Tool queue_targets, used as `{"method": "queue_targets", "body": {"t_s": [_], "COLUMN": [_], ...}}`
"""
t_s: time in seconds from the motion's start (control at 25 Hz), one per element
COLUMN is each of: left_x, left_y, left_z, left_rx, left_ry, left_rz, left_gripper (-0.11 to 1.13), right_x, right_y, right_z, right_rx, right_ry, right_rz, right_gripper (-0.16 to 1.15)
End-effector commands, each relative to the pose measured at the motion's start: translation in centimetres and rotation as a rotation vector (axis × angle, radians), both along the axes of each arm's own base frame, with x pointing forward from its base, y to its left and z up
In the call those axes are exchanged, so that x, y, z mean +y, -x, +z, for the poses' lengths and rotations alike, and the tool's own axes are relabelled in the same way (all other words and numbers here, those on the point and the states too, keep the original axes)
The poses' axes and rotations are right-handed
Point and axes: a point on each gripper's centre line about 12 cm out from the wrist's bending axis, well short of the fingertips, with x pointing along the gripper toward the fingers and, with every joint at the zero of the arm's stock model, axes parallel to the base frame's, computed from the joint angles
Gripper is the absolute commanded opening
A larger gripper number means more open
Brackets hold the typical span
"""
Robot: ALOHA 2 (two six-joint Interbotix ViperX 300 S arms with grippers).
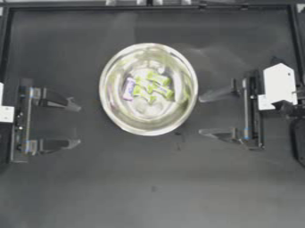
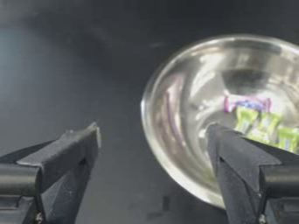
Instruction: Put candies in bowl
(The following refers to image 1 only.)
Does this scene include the green candy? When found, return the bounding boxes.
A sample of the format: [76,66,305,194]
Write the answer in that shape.
[131,86,157,104]
[153,85,176,102]
[135,76,157,92]
[145,70,172,87]

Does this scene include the pink candy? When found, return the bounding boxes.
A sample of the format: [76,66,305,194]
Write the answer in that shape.
[121,77,136,102]

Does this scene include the steel bowl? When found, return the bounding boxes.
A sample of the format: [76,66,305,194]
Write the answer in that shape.
[97,42,199,137]

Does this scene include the black metal frame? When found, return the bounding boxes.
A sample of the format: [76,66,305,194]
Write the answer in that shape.
[0,0,305,126]

